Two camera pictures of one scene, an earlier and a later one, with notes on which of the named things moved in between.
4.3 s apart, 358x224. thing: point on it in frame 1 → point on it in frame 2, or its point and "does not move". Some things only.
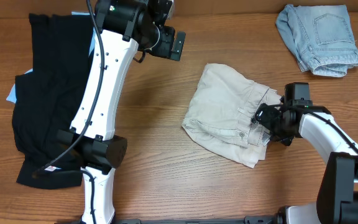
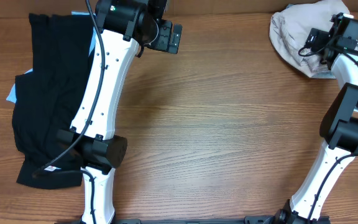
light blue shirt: (12, 97) does not move
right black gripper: (268, 118) → (314, 39)
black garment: (45, 99) does not move
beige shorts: (219, 115) → (289, 30)
